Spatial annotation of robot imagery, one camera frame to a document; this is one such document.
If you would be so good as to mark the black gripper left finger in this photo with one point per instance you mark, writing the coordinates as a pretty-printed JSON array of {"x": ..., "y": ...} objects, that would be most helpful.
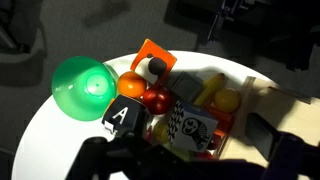
[{"x": 99, "y": 158}]

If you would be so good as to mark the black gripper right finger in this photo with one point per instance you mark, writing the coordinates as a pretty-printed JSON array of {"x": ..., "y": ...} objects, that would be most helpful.
[{"x": 288, "y": 155}]

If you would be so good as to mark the owl pattern plush cube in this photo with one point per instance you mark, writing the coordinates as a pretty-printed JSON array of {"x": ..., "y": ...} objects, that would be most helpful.
[{"x": 190, "y": 127}]

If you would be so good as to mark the black letter A plush cube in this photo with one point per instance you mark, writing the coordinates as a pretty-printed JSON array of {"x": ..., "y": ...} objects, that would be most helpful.
[{"x": 125, "y": 114}]

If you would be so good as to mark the wooden tray box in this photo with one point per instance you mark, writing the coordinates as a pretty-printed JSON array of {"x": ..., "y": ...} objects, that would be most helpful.
[{"x": 282, "y": 109}]

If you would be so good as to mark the small yellow toy fruit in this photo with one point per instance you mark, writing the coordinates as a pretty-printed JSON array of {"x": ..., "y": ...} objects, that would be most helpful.
[{"x": 160, "y": 132}]

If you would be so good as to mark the red orange toy block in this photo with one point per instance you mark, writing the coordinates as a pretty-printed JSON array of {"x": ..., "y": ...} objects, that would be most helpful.
[{"x": 225, "y": 122}]

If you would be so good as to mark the orange toy fruit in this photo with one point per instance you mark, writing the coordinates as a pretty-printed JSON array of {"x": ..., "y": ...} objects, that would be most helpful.
[{"x": 131, "y": 84}]

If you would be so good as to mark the red toy apple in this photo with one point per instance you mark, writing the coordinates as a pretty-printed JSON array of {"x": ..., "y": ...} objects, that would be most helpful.
[{"x": 158, "y": 101}]

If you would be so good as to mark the yellow toy lemon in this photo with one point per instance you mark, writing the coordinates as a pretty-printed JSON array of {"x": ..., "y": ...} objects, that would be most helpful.
[{"x": 227, "y": 100}]

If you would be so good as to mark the yellow toy banana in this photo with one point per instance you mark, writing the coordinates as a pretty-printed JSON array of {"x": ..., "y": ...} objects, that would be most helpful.
[{"x": 211, "y": 86}]

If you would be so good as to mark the orange plush cube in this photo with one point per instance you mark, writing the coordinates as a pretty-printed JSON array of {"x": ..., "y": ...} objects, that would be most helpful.
[{"x": 153, "y": 63}]

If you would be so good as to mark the round white table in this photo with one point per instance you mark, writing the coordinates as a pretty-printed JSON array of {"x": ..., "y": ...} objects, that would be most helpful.
[{"x": 52, "y": 139}]

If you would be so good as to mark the green plastic bowl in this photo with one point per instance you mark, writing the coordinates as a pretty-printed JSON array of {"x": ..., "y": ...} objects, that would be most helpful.
[{"x": 83, "y": 87}]

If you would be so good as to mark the grey foam block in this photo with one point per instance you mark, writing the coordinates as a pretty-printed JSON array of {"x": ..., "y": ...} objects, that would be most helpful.
[{"x": 187, "y": 86}]

